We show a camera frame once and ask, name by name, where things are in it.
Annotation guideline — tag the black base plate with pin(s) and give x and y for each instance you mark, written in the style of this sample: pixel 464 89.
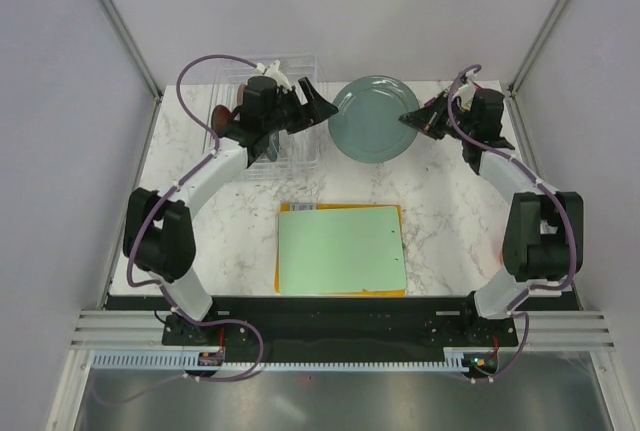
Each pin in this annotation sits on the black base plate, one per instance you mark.
pixel 227 310

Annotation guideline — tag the grey-green plate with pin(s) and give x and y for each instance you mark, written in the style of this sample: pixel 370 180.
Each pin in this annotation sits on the grey-green plate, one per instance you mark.
pixel 367 127

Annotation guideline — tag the aluminium front rail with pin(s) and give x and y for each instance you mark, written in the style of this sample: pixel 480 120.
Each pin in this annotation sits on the aluminium front rail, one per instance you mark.
pixel 538 330

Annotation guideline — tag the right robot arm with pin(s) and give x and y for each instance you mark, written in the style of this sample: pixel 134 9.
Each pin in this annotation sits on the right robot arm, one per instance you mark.
pixel 542 244

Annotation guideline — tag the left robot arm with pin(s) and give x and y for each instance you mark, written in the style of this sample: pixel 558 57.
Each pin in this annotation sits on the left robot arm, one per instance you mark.
pixel 159 236

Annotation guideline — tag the red and teal plate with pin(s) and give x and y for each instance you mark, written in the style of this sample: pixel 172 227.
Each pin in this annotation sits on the red and teal plate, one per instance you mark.
pixel 240 94

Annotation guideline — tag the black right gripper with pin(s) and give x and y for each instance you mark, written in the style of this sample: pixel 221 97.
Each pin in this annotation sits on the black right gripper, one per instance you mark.
pixel 422 118

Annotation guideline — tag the aluminium frame post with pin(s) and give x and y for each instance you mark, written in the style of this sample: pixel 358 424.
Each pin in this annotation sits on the aluminium frame post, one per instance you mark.
pixel 128 42
pixel 549 24

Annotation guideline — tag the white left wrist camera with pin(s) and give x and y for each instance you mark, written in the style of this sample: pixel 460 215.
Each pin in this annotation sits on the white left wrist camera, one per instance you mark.
pixel 274 71

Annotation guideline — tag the small dark red plate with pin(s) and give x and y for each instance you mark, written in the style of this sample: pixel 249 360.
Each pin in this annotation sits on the small dark red plate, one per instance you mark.
pixel 220 115

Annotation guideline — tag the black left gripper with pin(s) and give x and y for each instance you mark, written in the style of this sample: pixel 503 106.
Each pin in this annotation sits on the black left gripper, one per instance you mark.
pixel 316 108

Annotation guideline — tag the white wire dish rack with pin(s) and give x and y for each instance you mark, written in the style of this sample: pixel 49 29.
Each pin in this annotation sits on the white wire dish rack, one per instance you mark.
pixel 299 153

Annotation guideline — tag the light green cutting board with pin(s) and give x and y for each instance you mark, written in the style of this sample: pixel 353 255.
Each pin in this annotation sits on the light green cutting board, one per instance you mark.
pixel 340 250

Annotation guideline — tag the left aluminium frame post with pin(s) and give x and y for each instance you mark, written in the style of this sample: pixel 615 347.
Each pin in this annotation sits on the left aluminium frame post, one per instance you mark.
pixel 128 42

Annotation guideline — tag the white cable duct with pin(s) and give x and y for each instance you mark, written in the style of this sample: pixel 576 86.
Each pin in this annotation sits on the white cable duct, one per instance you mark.
pixel 192 360

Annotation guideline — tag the right aluminium frame post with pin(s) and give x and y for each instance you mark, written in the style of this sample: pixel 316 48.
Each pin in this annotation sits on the right aluminium frame post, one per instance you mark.
pixel 549 24

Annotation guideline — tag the dark teal flowered plate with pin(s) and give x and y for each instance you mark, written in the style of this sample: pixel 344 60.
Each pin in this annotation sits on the dark teal flowered plate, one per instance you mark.
pixel 273 147

